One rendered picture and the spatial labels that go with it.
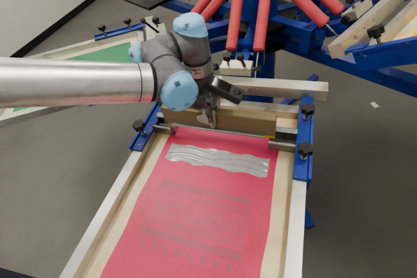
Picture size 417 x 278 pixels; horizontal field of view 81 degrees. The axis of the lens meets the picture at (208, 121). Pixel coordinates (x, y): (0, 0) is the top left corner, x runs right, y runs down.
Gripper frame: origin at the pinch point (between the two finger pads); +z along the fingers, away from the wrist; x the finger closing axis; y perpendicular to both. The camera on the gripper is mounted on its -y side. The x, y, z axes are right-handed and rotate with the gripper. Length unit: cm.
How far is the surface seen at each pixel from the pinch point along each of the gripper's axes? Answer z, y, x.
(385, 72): 13, -58, -48
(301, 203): 6.8, -28.3, 19.3
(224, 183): 10.3, -5.6, 16.4
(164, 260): 10.5, 4.3, 41.6
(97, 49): 10, 94, -54
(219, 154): 9.8, -1.5, 6.4
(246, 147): 10.3, -9.6, 1.6
